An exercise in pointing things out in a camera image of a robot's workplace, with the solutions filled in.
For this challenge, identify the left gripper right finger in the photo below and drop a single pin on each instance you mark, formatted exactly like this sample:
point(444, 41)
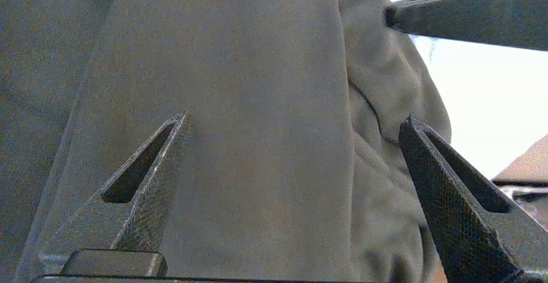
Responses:
point(462, 231)

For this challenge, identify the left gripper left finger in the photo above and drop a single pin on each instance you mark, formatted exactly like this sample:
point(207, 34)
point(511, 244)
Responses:
point(128, 227)

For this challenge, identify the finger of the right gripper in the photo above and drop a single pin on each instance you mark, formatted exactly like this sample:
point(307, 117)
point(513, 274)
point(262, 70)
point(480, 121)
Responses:
point(479, 17)

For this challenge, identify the black hooded sweatshirt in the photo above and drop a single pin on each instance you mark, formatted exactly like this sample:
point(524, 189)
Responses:
point(265, 124)

